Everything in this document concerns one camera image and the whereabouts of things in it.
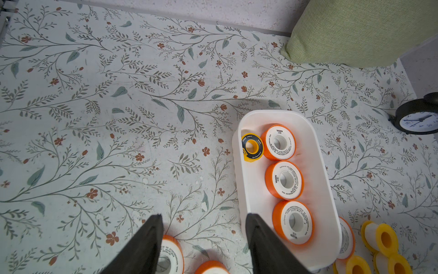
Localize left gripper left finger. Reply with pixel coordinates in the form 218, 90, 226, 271
102, 214, 164, 274

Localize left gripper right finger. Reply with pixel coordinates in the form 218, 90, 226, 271
245, 213, 309, 274

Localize orange tape roll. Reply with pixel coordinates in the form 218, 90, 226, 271
265, 161, 305, 200
195, 260, 229, 274
261, 124, 296, 161
156, 235, 184, 274
272, 200, 313, 245
337, 217, 355, 260

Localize white plastic storage box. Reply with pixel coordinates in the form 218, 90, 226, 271
232, 110, 342, 272

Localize black yellow tape roll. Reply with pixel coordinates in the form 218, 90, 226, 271
241, 133, 264, 162

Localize yellow tape roll top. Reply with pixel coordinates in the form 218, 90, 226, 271
360, 221, 399, 257

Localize yellow tape roll right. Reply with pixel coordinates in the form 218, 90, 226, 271
373, 252, 413, 274

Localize black alarm clock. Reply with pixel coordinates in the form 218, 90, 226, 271
388, 92, 438, 135

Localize green pillow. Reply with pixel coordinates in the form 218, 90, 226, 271
281, 1, 438, 68

